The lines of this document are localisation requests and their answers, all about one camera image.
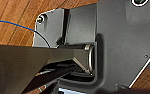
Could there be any thin blue cable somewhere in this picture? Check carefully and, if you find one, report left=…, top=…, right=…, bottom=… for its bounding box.
left=0, top=20, right=52, bottom=48

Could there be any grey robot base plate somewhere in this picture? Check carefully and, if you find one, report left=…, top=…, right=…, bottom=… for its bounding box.
left=31, top=0, right=150, bottom=94

